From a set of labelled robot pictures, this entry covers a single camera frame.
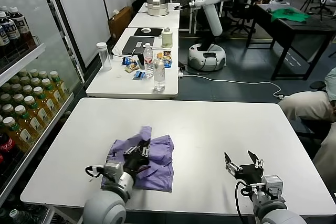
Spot green cap bottle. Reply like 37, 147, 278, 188
9, 208, 35, 224

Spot beige jar with lid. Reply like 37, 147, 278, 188
161, 28, 174, 49

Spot black table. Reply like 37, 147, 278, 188
253, 2, 336, 81

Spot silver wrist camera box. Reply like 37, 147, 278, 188
103, 161, 124, 183
262, 174, 284, 200

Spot dark grey laptop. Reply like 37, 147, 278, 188
122, 36, 156, 56

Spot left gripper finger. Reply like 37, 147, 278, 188
124, 145, 141, 156
141, 140, 152, 158

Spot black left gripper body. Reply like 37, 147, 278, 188
123, 151, 150, 175

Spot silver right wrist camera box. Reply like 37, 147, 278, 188
262, 174, 284, 200

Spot clear unlabelled plastic bottle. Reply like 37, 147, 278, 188
153, 58, 167, 92

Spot white charging cable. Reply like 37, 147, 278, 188
112, 46, 145, 58

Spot tall clear tumbler white lid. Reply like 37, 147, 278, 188
96, 41, 112, 72

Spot purple t-shirt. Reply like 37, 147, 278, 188
101, 125, 175, 194

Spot brown cardboard box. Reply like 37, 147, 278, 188
108, 6, 135, 39

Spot black mouse pad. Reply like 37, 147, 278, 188
133, 27, 163, 37

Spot cola bottle red label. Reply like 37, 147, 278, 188
0, 150, 9, 180
0, 129, 22, 173

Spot small black box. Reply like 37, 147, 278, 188
136, 53, 146, 71

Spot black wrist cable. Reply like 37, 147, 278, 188
84, 165, 106, 182
234, 180, 264, 224

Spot fridge door frame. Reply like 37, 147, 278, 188
36, 0, 88, 83

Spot white humanoid robot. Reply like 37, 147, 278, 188
174, 0, 236, 72

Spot black chair armrest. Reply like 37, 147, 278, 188
309, 81, 327, 92

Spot bystander bare forearm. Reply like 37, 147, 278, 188
328, 102, 336, 123

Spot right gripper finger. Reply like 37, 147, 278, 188
223, 152, 241, 175
247, 150, 264, 168

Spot silver steamer pot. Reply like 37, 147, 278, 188
145, 0, 171, 17

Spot white fridge shelf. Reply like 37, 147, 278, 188
0, 42, 48, 84
0, 93, 77, 196

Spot red label water bottle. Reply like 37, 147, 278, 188
143, 42, 154, 78

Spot white floor cable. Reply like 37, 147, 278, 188
181, 73, 286, 100

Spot dark tea bottle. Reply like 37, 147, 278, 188
8, 6, 36, 49
0, 5, 13, 18
0, 10, 23, 55
0, 23, 12, 60

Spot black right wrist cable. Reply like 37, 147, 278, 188
234, 180, 264, 224

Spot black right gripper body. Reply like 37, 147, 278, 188
235, 164, 264, 184

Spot seated person beige trousers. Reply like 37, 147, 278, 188
277, 68, 336, 183

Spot yellow snack packet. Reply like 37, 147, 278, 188
125, 62, 139, 73

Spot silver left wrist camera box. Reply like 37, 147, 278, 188
103, 161, 124, 183

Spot green cloth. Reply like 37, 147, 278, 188
270, 8, 311, 23

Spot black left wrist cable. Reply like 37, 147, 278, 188
84, 165, 106, 182

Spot white side table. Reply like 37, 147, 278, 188
86, 27, 180, 98
128, 2, 182, 29

